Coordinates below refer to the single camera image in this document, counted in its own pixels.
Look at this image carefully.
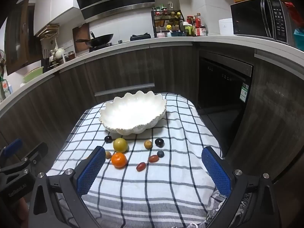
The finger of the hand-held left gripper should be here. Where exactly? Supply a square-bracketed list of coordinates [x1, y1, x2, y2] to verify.
[0, 143, 48, 175]
[0, 138, 23, 164]

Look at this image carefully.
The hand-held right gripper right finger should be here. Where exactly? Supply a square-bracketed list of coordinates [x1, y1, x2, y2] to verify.
[201, 146, 282, 228]

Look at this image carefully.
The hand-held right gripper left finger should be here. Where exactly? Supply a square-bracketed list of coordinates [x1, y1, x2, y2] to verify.
[25, 146, 112, 228]

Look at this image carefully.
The yellow-green round citrus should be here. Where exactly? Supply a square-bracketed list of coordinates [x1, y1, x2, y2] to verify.
[113, 138, 129, 153]

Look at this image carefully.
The white scalloped ceramic bowl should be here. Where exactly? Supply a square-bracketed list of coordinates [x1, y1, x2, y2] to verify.
[99, 91, 167, 135]

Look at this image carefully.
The white black checked cloth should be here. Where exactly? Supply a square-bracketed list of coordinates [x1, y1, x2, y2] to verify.
[46, 93, 240, 228]

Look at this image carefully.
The green plastic tray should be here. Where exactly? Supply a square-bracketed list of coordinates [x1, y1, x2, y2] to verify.
[23, 66, 44, 83]

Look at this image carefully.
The black built-in dishwasher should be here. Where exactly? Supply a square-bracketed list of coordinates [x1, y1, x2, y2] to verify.
[197, 50, 254, 152]

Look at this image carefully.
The black dish rack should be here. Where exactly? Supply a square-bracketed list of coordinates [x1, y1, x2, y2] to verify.
[43, 49, 64, 70]

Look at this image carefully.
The white teapot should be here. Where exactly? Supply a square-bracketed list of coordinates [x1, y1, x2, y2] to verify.
[53, 47, 65, 59]

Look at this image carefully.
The dark wood base cabinet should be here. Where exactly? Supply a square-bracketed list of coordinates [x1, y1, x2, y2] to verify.
[0, 40, 304, 195]

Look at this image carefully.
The dark wooden framed window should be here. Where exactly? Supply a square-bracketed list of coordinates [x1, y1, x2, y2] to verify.
[5, 0, 43, 75]

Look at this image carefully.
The wooden cutting board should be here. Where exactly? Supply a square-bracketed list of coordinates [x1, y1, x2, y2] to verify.
[72, 23, 91, 50]

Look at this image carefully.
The black wok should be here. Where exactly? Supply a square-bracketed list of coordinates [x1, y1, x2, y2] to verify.
[75, 34, 114, 48]

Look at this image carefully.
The black stove grate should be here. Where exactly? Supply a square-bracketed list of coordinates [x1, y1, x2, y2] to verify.
[130, 34, 151, 41]

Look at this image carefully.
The white round container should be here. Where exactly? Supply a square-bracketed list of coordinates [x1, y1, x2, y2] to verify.
[218, 18, 233, 36]

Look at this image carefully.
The green plastic container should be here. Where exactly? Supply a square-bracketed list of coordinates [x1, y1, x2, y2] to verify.
[183, 22, 193, 36]

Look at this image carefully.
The red label bottle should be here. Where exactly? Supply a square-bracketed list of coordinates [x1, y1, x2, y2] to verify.
[195, 13, 207, 36]

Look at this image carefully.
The teal plastic basket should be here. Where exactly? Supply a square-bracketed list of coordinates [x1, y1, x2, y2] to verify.
[293, 28, 304, 51]

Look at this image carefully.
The black microwave oven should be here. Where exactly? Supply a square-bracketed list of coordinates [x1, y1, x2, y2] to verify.
[230, 0, 297, 45]

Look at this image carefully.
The group of spice jars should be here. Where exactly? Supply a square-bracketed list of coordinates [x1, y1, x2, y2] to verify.
[152, 5, 182, 28]

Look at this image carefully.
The gold wall rack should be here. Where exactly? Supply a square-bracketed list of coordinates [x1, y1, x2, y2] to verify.
[36, 24, 60, 38]

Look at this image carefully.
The white wall cabinet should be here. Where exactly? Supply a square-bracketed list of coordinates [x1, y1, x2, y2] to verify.
[33, 0, 80, 35]

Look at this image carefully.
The black wire spice rack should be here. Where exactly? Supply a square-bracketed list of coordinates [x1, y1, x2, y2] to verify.
[151, 11, 184, 37]

